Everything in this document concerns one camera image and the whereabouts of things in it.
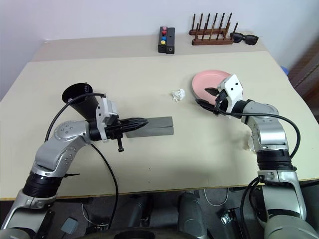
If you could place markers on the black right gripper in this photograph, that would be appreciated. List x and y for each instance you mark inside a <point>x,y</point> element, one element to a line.
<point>223,94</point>

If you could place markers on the pink plate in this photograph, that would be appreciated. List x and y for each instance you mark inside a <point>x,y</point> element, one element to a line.
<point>204,79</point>

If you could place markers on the crumpled white paper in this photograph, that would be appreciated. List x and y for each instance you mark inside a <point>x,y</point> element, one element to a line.
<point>179,94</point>
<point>249,144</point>

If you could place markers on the black cup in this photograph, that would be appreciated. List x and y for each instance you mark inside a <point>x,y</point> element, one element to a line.
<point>84,107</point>

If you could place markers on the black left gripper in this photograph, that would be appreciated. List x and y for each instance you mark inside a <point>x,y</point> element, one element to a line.
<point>113,129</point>

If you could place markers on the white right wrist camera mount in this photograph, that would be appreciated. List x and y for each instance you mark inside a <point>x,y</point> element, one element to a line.
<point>234,84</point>

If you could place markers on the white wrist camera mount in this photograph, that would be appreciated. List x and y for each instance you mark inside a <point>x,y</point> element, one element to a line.
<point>102,109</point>
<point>234,84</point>

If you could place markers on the blue round object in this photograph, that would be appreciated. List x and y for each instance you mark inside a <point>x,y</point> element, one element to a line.
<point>284,70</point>

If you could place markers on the grey glasses case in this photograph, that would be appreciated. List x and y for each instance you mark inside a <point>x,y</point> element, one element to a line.
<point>159,127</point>

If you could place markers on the black sunglasses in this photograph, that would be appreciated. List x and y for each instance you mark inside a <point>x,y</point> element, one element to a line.
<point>250,39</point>

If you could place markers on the brown wooden plate rack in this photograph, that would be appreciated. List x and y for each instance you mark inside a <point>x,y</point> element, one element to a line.
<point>211,42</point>

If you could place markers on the large dark rounded shape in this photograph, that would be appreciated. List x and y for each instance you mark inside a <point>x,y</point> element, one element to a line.
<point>192,216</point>

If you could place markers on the brown wooden furniture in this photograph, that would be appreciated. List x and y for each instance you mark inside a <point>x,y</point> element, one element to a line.
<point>306,72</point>

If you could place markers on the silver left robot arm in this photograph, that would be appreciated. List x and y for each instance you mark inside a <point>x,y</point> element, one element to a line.
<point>62,132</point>

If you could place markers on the plain black box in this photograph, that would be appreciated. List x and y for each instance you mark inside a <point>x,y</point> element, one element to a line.
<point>170,41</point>

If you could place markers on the metal clamp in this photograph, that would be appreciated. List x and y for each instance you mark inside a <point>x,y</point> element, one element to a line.
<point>226,217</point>

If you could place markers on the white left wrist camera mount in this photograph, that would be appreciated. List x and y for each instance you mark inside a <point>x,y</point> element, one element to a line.
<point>102,109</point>

